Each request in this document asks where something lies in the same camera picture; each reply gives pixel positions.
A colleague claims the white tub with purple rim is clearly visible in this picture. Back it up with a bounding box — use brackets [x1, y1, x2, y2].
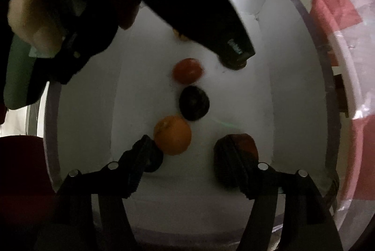
[43, 0, 343, 243]

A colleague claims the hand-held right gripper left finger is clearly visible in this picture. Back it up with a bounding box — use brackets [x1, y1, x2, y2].
[32, 135, 156, 251]

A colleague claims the red white checked tablecloth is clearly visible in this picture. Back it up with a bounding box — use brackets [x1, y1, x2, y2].
[311, 0, 375, 251]

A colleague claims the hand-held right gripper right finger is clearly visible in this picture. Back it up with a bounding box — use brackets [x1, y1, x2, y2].
[217, 135, 344, 251]

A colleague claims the large dark purple round fruit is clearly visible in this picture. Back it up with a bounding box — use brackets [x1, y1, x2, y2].
[179, 85, 210, 122]

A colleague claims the large orange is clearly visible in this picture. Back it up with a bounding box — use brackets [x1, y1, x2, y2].
[154, 116, 192, 156]

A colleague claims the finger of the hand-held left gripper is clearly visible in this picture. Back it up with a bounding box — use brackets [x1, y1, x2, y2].
[141, 0, 256, 63]

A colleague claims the large red tomato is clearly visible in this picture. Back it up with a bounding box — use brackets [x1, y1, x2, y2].
[172, 58, 203, 84]

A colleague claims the wrinkled red apple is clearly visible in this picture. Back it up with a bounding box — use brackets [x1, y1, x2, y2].
[213, 133, 260, 190]

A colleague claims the person's left hand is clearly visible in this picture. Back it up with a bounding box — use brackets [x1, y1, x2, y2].
[7, 0, 65, 59]

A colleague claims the medium dark purple round fruit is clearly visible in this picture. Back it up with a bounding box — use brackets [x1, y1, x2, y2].
[145, 138, 164, 173]

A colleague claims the person's red clothing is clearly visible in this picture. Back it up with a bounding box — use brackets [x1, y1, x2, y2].
[0, 135, 56, 251]

